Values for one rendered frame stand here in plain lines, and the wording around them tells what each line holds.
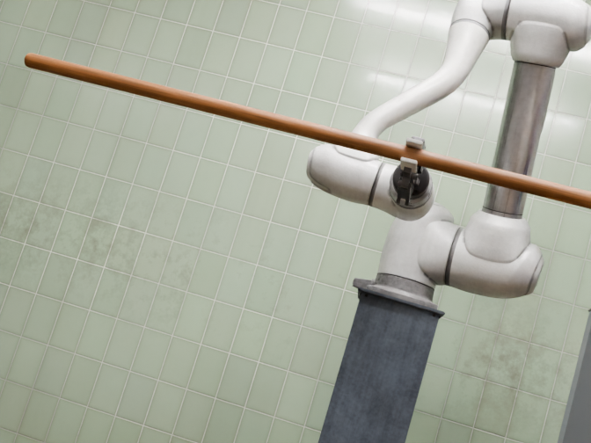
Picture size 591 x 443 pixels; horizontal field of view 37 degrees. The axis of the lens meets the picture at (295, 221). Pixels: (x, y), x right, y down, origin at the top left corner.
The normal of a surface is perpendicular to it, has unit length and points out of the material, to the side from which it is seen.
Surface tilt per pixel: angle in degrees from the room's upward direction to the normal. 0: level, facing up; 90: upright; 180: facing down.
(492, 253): 107
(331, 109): 90
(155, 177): 90
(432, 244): 87
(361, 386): 90
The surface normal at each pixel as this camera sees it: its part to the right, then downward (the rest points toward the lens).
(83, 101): -0.13, -0.21
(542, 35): -0.33, 0.21
